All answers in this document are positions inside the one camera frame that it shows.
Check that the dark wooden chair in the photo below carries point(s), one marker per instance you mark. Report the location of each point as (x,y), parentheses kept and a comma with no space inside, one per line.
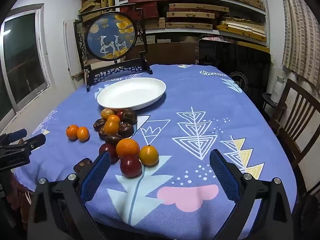
(300,110)

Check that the white wooden panel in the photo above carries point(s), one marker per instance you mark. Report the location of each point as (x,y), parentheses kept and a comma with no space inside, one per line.
(71,55)

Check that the small orange kumquat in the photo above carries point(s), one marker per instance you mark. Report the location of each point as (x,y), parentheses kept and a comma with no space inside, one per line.
(83,133)
(114,118)
(72,132)
(111,127)

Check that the white thermos jug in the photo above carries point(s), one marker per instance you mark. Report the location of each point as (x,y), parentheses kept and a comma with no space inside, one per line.
(277,90)

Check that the black flat panel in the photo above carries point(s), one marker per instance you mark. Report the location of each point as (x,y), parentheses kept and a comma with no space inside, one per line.
(225,62)

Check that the dark red box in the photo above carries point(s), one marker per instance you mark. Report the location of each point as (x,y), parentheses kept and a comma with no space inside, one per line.
(147,6)

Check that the window with white frame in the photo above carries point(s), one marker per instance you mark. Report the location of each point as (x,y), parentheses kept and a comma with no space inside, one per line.
(22,55)

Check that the yellow-orange kumquat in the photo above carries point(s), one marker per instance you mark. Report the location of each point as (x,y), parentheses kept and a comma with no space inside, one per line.
(148,155)
(107,113)

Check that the dark red plum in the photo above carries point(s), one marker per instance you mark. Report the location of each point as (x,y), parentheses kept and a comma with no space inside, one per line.
(110,150)
(130,166)
(120,114)

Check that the dark round side table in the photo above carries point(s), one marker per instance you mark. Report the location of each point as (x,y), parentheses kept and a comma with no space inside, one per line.
(268,100)

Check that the white oval plate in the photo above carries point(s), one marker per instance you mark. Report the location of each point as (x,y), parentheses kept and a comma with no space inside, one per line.
(130,92)

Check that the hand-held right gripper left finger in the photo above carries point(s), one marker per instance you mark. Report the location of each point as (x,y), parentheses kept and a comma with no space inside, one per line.
(96,177)

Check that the pink cloth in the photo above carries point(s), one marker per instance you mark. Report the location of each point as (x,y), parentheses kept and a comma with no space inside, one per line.
(212,38)

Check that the large orange tangerine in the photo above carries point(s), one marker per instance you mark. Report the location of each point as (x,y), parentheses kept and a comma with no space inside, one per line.
(127,148)

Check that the dark brown water chestnut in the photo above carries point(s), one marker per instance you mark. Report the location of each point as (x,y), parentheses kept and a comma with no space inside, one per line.
(113,139)
(97,125)
(101,133)
(82,165)
(125,130)
(129,115)

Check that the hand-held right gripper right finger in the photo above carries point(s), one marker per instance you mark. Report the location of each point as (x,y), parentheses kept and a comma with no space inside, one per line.
(225,177)

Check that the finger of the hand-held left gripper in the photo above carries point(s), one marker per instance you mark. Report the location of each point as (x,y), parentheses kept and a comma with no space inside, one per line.
(32,142)
(18,133)

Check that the beige checked curtain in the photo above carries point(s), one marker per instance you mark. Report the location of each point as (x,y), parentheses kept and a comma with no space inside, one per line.
(300,25)

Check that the brown cardboard box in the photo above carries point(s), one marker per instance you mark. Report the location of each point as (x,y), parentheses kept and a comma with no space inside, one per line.
(170,53)

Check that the round deer screen black stand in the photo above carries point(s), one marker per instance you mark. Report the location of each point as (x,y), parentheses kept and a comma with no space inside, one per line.
(110,37)

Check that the blue printed tablecloth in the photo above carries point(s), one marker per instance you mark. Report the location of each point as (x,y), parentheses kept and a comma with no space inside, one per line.
(200,110)

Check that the stack of wooden boxes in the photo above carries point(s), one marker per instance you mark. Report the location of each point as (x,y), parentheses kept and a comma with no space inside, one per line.
(192,15)

